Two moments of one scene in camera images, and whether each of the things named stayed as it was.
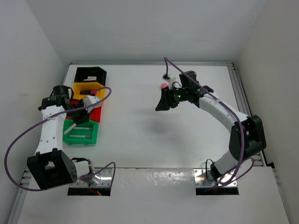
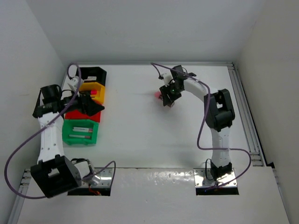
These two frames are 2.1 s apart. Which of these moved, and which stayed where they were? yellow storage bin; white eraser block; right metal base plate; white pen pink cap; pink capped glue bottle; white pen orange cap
Moved: pink capped glue bottle; white pen orange cap
Stayed: white pen pink cap; yellow storage bin; white eraser block; right metal base plate
